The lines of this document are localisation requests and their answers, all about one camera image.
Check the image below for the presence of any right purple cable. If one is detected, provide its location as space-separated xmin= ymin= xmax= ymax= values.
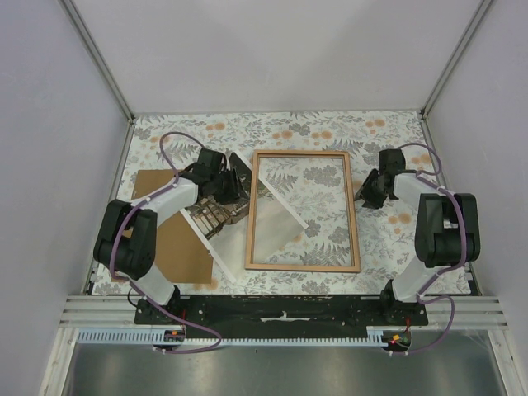
xmin=383 ymin=143 xmax=465 ymax=356

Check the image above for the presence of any aluminium front rail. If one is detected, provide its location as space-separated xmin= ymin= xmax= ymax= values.
xmin=59 ymin=295 xmax=508 ymax=330

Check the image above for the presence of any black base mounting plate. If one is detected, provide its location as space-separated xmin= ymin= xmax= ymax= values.
xmin=134 ymin=294 xmax=430 ymax=336

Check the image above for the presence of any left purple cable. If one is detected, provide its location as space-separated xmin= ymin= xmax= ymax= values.
xmin=111 ymin=131 xmax=224 ymax=356

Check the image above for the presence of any right aluminium corner post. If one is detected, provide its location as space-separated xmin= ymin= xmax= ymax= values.
xmin=421 ymin=0 xmax=495 ymax=120

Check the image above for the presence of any left aluminium corner post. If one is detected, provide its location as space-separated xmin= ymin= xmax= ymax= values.
xmin=61 ymin=0 xmax=135 ymax=123

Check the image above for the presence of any brown cardboard backing board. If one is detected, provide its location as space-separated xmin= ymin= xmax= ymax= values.
xmin=131 ymin=170 xmax=213 ymax=284

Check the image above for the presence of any printed pier photo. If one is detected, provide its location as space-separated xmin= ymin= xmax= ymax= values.
xmin=181 ymin=152 xmax=308 ymax=283

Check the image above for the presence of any wooden picture frame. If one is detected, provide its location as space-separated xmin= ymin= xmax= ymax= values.
xmin=245 ymin=149 xmax=361 ymax=274

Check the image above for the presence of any purple cable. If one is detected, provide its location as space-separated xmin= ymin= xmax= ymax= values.
xmin=111 ymin=131 xmax=224 ymax=356
xmin=383 ymin=143 xmax=465 ymax=356

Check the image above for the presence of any white slotted cable duct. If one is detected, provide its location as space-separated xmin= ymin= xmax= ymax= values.
xmin=77 ymin=328 xmax=388 ymax=347

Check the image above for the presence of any floral patterned table mat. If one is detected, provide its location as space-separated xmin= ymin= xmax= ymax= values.
xmin=118 ymin=111 xmax=433 ymax=295

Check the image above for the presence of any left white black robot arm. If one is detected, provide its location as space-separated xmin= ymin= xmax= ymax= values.
xmin=93 ymin=148 xmax=242 ymax=324

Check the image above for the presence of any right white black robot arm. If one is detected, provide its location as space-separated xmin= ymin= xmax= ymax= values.
xmin=355 ymin=148 xmax=481 ymax=325

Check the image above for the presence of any aluminium corner post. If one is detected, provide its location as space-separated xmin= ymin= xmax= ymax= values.
xmin=421 ymin=0 xmax=495 ymax=120
xmin=61 ymin=0 xmax=135 ymax=123

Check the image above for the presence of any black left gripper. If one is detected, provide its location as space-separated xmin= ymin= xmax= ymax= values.
xmin=210 ymin=167 xmax=249 ymax=206

